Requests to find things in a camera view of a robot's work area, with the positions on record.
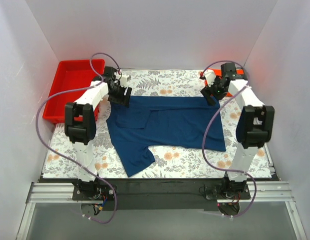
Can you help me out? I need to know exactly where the navy blue t shirt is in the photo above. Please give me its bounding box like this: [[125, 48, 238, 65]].
[[106, 96, 226, 177]]

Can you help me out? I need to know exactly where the folded orange t shirt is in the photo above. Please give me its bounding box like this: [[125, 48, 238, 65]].
[[213, 63, 247, 97]]

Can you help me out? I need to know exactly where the floral patterned table mat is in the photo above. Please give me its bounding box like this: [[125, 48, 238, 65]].
[[41, 69, 273, 179]]

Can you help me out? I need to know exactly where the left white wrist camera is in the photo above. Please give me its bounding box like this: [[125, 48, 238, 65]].
[[116, 72, 131, 87]]

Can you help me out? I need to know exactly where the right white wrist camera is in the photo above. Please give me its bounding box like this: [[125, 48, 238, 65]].
[[200, 69, 216, 87]]

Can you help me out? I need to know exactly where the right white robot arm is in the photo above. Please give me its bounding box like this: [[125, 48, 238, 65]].
[[199, 60, 275, 199]]

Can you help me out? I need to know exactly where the red plastic tray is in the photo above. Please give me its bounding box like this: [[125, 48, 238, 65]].
[[42, 59, 96, 124]]

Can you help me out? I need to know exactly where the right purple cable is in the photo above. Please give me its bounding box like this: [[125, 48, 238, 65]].
[[199, 60, 257, 219]]

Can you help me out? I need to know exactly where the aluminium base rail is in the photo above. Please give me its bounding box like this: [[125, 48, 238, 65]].
[[25, 181, 82, 204]]

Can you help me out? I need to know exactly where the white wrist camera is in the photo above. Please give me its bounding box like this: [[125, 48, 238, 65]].
[[200, 69, 216, 87], [116, 72, 131, 87]]

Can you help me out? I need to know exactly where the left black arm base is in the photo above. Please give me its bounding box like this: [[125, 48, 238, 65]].
[[72, 183, 117, 201]]

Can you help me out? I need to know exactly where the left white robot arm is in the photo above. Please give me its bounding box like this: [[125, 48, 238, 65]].
[[64, 66, 132, 183]]

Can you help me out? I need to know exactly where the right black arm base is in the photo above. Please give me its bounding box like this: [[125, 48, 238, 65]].
[[198, 184, 252, 201]]

